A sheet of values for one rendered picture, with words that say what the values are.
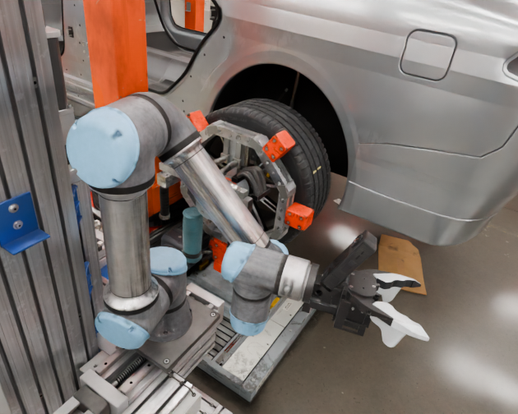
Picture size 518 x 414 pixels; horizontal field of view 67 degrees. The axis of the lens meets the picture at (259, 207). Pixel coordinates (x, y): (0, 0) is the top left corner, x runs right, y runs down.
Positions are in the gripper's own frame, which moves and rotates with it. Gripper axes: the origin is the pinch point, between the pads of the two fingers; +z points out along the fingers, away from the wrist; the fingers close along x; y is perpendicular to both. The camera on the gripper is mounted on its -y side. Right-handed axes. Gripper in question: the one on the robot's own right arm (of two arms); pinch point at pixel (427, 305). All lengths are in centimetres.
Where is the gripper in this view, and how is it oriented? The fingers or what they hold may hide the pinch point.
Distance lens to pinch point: 72.8
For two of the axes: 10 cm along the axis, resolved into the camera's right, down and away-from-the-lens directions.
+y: -1.5, 9.0, 4.2
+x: -2.8, 3.6, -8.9
